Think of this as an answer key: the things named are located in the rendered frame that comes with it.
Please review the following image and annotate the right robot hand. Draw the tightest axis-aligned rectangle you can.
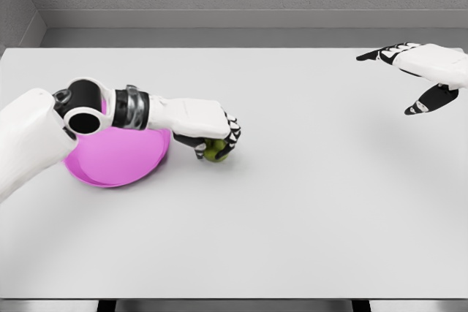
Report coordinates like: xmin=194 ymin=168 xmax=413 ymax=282
xmin=355 ymin=42 xmax=468 ymax=115

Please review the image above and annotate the pink plate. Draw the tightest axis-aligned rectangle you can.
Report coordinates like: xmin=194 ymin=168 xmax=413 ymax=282
xmin=62 ymin=91 xmax=172 ymax=189

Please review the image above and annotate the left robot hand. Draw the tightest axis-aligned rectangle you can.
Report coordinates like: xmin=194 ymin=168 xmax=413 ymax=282
xmin=167 ymin=97 xmax=242 ymax=160

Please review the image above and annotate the green apple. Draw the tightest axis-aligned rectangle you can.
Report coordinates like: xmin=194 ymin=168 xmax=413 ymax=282
xmin=203 ymin=137 xmax=230 ymax=163

